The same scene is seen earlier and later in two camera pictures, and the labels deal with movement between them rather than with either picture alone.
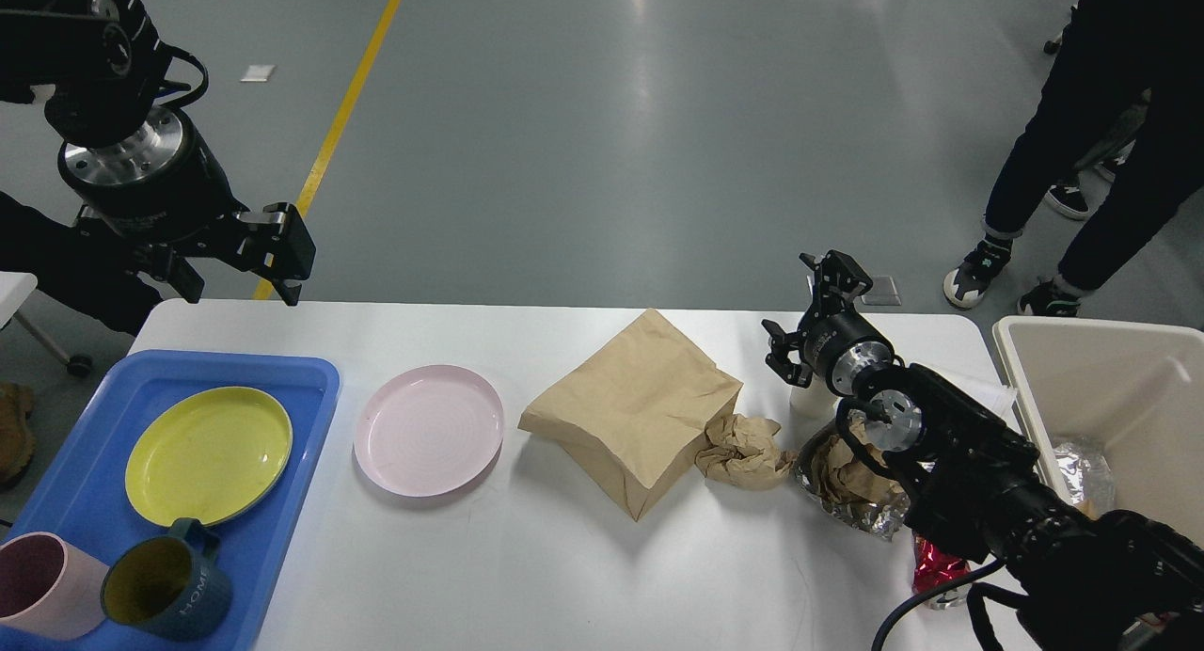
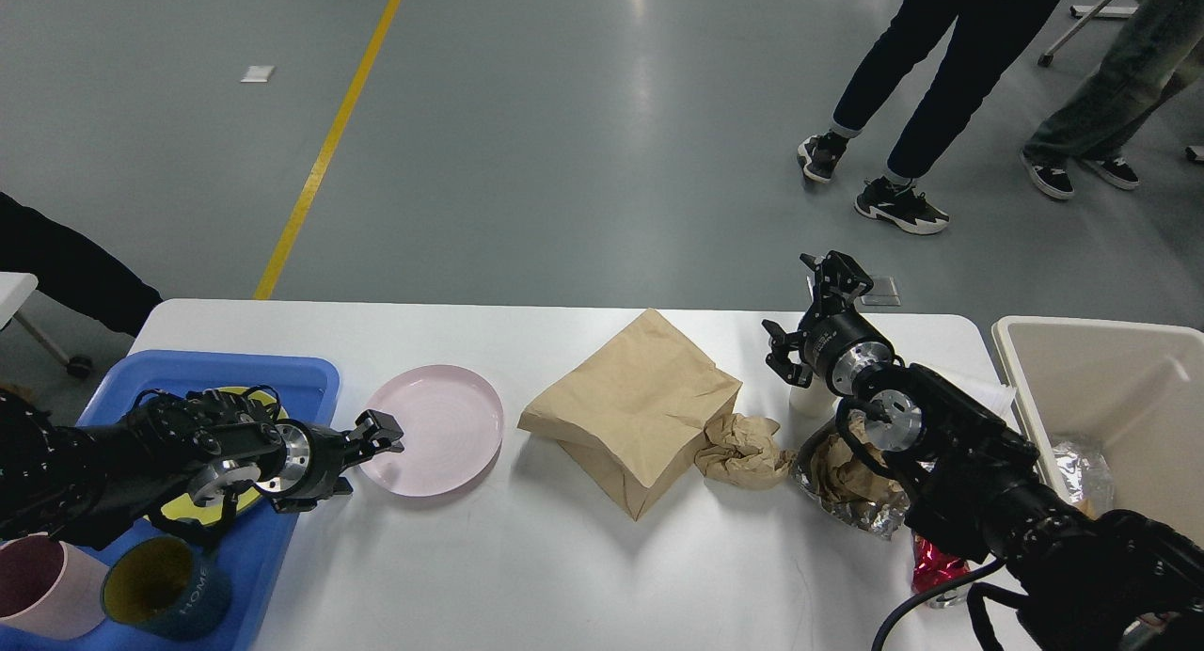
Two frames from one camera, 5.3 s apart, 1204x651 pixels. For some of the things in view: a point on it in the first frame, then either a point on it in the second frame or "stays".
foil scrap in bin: [1072, 463] stays
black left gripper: [164, 182] -> [315, 454]
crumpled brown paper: [744, 452] stays
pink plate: [429, 431] stays
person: [1128, 38] -> [994, 15]
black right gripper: [837, 341] stays
